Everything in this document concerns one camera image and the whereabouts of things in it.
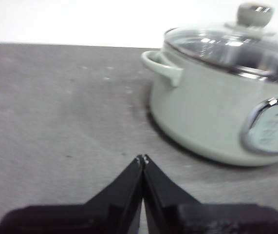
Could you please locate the glass lid with green knob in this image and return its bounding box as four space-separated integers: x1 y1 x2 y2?
164 2 278 85

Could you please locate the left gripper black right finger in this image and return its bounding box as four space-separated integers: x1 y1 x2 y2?
143 154 278 234

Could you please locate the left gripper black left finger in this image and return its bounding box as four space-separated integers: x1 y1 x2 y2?
0 154 145 234

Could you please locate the pale green electric cooking pot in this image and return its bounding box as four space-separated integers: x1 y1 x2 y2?
141 50 278 168

